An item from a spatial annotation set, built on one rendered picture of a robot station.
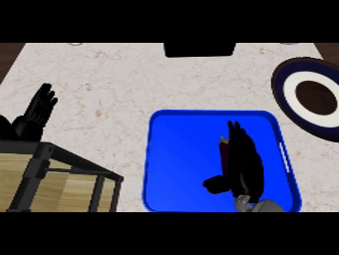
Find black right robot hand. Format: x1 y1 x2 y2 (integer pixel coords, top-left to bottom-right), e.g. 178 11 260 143
201 120 265 203

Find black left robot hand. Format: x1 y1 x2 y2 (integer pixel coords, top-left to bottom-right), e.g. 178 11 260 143
0 83 59 142

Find blue tray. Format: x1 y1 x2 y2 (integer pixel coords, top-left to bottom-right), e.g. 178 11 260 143
142 110 303 213

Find black box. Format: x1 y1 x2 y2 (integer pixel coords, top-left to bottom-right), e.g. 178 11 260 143
164 43 237 59

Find wooden crate with black frame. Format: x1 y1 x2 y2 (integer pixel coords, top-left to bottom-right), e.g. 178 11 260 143
0 138 126 213

